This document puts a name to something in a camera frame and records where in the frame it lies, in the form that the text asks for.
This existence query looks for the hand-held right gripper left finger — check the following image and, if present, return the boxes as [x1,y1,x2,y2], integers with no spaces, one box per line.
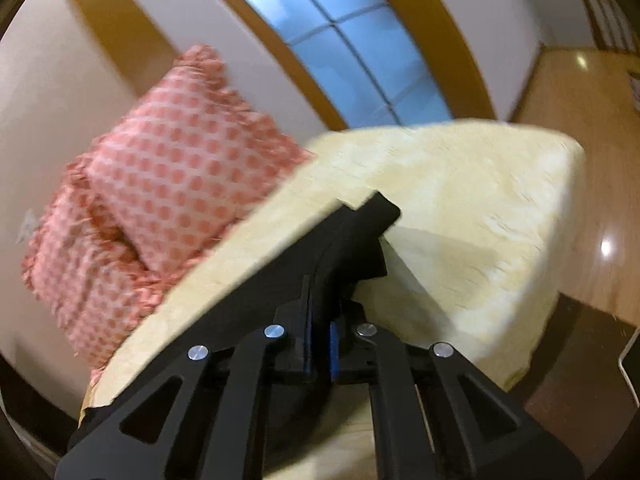
[54,304,321,480]

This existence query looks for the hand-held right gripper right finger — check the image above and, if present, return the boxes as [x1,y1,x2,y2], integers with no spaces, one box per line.
[327,301,587,480]

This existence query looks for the black pants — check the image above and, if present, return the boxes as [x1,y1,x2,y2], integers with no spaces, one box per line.
[69,191,404,480]

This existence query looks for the pink dotted pillow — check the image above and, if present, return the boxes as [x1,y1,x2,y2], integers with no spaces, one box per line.
[84,44,315,275]
[21,159,172,370]

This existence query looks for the dark brown rug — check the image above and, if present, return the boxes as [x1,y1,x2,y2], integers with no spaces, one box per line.
[500,294,640,480]

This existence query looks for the wooden framed window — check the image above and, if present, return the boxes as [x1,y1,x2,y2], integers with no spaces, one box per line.
[184,0,497,132]

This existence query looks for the wooden lattice door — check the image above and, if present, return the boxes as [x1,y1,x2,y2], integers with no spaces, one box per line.
[572,0,637,55]

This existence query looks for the white metal frame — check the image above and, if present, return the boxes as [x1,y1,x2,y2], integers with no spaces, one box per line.
[617,329,640,409]

